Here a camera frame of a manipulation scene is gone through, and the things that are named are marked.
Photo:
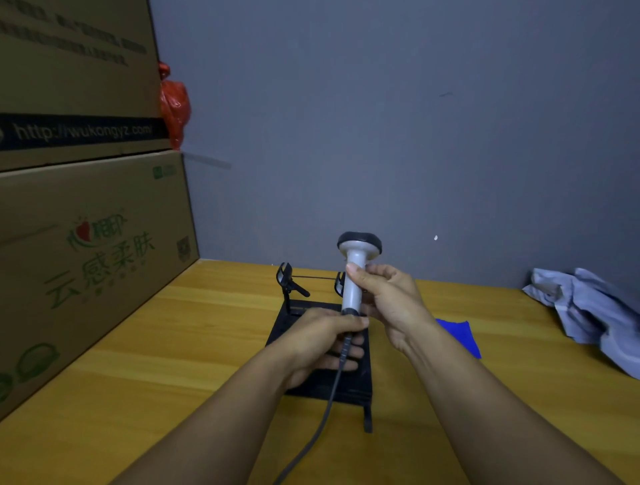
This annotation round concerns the person's left thumb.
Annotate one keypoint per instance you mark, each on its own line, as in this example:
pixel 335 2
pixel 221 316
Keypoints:
pixel 352 324

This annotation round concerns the person's right forearm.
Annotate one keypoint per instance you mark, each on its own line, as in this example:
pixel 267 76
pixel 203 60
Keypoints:
pixel 480 414

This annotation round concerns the crumpled grey plastic bag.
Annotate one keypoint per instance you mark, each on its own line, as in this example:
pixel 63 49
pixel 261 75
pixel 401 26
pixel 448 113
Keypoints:
pixel 595 310

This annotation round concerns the cardboard box with black band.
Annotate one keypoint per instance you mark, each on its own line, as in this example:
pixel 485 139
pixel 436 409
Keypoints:
pixel 75 85

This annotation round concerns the white handheld barcode scanner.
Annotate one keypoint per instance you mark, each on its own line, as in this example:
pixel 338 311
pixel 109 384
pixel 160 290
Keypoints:
pixel 356 255

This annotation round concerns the black stand with clips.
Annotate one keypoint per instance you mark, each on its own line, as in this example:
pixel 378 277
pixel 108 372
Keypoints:
pixel 350 384

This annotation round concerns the person's right thumb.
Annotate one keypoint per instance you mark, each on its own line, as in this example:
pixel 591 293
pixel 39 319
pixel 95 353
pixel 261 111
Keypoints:
pixel 358 278

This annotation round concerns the red plastic bag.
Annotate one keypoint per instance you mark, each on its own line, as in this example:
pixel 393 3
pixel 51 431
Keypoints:
pixel 175 107

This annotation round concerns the person's left forearm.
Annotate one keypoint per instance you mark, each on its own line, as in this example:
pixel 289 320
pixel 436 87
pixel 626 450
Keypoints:
pixel 220 424

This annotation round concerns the blue cloth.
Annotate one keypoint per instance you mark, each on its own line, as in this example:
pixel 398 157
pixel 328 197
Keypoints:
pixel 462 335

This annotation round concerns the person's right hand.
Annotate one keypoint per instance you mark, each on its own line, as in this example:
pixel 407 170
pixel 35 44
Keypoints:
pixel 397 310

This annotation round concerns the person's left hand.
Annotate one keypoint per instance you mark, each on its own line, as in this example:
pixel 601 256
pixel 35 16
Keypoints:
pixel 312 339

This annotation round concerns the cardboard box with green print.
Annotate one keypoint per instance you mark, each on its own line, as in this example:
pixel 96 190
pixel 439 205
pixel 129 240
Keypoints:
pixel 85 270

